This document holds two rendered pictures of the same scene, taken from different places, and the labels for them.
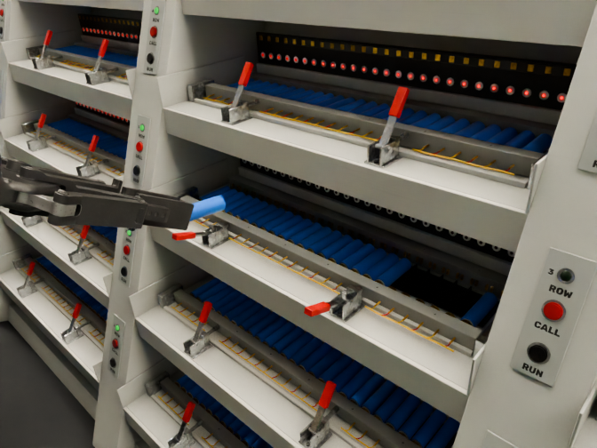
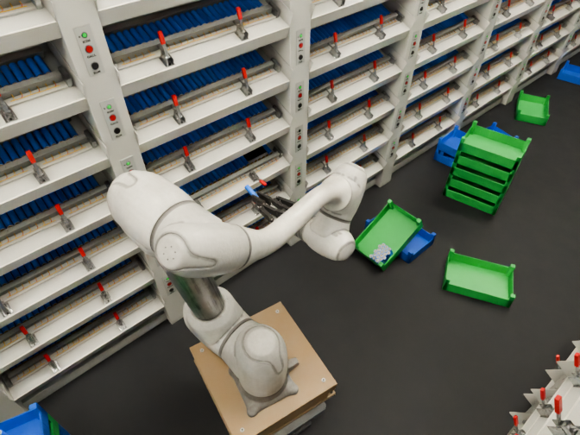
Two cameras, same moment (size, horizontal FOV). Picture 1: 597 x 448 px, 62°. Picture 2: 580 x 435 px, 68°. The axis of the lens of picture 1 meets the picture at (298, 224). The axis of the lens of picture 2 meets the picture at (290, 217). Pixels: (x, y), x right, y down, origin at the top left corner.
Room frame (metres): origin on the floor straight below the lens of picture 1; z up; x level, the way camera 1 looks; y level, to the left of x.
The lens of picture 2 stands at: (0.20, 1.24, 1.71)
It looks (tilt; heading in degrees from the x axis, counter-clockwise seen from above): 45 degrees down; 280
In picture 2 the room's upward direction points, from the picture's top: straight up
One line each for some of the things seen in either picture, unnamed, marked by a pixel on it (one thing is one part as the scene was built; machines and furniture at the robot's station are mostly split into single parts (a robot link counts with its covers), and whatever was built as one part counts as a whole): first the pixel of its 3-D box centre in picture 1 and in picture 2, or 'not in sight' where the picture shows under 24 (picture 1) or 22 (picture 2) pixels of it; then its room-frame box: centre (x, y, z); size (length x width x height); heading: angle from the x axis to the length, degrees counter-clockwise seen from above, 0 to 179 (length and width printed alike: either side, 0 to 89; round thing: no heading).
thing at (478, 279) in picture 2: not in sight; (478, 277); (-0.46, -0.14, 0.04); 0.30 x 0.20 x 0.08; 170
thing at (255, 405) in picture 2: not in sight; (267, 375); (0.38, 0.63, 0.32); 0.22 x 0.18 x 0.06; 39
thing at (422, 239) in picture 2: not in sight; (399, 232); (-0.09, -0.37, 0.04); 0.30 x 0.20 x 0.08; 141
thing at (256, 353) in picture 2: not in sight; (259, 356); (0.40, 0.64, 0.46); 0.18 x 0.16 x 0.22; 149
